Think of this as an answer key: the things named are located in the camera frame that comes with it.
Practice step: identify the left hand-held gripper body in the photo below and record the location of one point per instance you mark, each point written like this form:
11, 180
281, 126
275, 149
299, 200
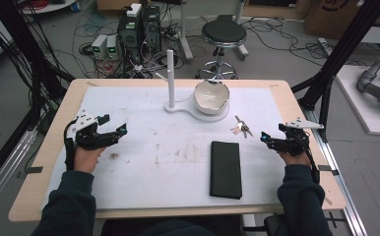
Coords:
86, 137

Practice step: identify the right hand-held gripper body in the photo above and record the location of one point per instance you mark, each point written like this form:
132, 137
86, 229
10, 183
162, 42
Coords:
293, 144

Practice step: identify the black wallet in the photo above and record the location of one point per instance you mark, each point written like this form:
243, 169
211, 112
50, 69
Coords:
225, 170

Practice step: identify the white eggshell bowl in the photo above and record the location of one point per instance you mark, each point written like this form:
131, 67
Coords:
211, 98

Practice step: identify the person's right hand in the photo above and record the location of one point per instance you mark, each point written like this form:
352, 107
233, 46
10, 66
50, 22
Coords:
296, 160

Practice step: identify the person's left hand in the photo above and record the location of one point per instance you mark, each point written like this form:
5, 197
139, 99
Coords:
86, 160

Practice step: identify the bunch of keys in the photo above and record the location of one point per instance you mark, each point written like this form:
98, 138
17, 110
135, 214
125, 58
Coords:
242, 127

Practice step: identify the grey power supply unit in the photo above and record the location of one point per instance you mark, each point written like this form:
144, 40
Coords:
98, 46
112, 47

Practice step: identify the white board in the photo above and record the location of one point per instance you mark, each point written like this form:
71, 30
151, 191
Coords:
358, 108

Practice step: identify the black computer tower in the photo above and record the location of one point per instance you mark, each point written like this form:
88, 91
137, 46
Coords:
151, 29
130, 39

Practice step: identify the white power strip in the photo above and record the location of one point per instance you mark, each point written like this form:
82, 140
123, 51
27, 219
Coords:
326, 46

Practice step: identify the white metal table leg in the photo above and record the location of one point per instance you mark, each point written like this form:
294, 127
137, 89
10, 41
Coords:
185, 32
241, 29

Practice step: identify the person's lap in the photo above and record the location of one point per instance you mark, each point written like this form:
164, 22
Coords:
171, 227

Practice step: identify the black round stool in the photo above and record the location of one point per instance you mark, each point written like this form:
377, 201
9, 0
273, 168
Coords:
224, 32

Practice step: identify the cardboard box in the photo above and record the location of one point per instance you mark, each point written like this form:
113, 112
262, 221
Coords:
332, 16

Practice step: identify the aluminium rail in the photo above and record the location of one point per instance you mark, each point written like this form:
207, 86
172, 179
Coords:
339, 183
4, 177

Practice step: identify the white stand with post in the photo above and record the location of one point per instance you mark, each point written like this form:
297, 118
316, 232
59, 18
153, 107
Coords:
170, 82

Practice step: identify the black frame post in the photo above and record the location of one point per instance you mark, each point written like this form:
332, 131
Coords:
345, 42
24, 42

